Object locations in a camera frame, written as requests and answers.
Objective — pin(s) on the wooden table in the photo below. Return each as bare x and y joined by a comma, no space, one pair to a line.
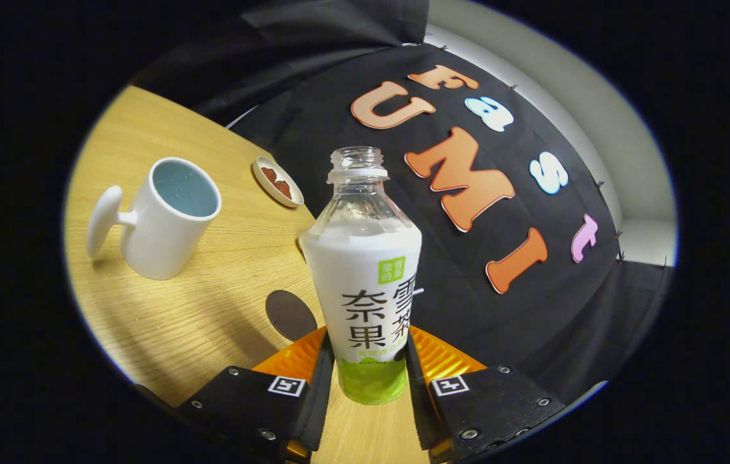
178,322

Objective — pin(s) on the clear bottle white green label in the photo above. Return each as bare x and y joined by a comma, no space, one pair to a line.
365,277

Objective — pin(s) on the white cup blue inside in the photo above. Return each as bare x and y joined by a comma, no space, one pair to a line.
165,238

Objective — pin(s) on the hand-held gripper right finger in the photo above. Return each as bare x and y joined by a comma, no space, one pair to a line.
418,399

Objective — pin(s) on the brown cookie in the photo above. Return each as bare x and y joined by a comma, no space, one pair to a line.
269,174
283,189

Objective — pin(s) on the dark brown round coaster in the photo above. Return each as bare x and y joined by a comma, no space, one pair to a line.
289,316

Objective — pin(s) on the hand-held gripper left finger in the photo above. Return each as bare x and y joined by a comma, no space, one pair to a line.
321,380

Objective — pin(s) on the small white oval plate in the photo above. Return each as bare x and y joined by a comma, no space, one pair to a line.
268,187

